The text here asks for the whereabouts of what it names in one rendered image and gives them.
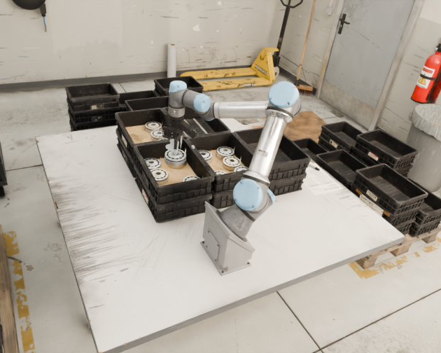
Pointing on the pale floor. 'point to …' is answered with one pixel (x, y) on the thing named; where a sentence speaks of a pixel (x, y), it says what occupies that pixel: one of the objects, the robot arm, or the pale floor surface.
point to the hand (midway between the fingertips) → (178, 152)
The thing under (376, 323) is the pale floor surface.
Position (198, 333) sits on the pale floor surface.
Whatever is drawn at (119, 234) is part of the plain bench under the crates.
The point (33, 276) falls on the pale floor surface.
